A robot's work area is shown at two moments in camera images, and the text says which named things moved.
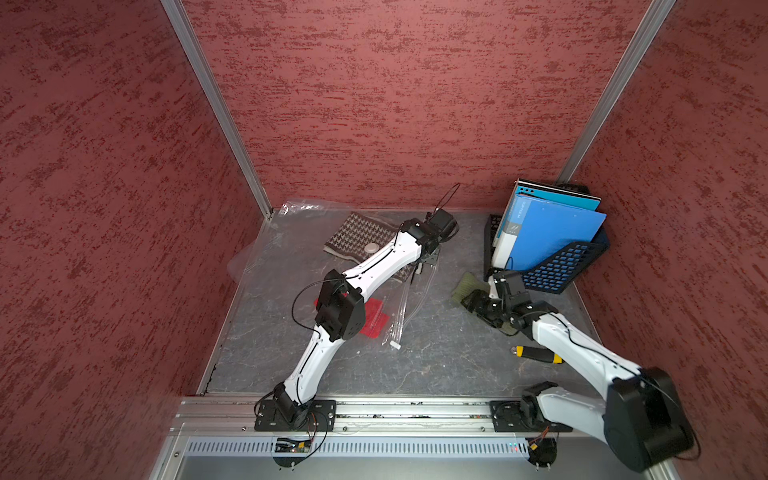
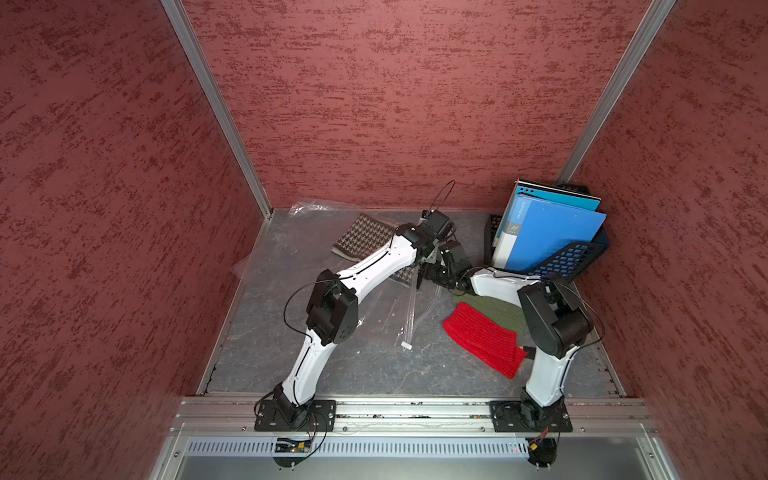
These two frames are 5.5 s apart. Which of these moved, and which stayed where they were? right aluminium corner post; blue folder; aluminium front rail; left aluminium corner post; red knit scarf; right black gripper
Moved: right black gripper; red knit scarf
Stayed: blue folder; aluminium front rail; right aluminium corner post; left aluminium corner post
